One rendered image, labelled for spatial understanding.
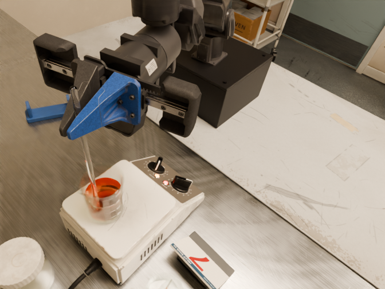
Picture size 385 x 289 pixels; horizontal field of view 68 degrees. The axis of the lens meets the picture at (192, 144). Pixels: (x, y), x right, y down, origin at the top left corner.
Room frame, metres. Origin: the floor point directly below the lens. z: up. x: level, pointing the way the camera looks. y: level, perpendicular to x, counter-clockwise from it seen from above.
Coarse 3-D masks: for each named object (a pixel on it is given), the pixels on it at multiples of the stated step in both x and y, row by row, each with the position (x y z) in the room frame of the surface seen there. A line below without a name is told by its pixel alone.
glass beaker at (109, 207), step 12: (96, 168) 0.21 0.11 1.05; (108, 168) 0.22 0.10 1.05; (84, 180) 0.19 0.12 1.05; (120, 180) 0.21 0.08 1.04; (84, 192) 0.19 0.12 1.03; (108, 192) 0.17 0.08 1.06; (120, 192) 0.19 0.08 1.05; (96, 204) 0.17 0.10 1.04; (108, 204) 0.17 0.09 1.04; (120, 204) 0.18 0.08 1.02; (96, 216) 0.17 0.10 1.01; (108, 216) 0.17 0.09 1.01; (120, 216) 0.18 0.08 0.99
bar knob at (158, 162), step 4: (160, 160) 0.32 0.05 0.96; (148, 164) 0.31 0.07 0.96; (152, 164) 0.31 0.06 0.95; (156, 164) 0.30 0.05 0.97; (160, 164) 0.30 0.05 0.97; (152, 168) 0.30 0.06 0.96; (156, 168) 0.30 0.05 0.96; (160, 168) 0.31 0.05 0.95; (156, 172) 0.30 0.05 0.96; (160, 172) 0.30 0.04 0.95
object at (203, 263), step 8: (184, 240) 0.20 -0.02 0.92; (184, 248) 0.18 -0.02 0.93; (192, 248) 0.19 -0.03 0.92; (192, 256) 0.17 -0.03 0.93; (200, 256) 0.18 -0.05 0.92; (200, 264) 0.16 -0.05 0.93; (208, 264) 0.17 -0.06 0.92; (208, 272) 0.16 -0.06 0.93; (216, 272) 0.16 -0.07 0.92; (216, 280) 0.15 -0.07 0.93
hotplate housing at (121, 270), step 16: (176, 208) 0.23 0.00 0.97; (192, 208) 0.26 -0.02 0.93; (64, 224) 0.18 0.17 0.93; (160, 224) 0.19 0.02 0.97; (176, 224) 0.22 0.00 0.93; (80, 240) 0.16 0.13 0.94; (144, 240) 0.17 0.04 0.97; (160, 240) 0.19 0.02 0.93; (96, 256) 0.14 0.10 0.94; (128, 256) 0.14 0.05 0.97; (144, 256) 0.16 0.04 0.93; (112, 272) 0.13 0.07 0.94; (128, 272) 0.13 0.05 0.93
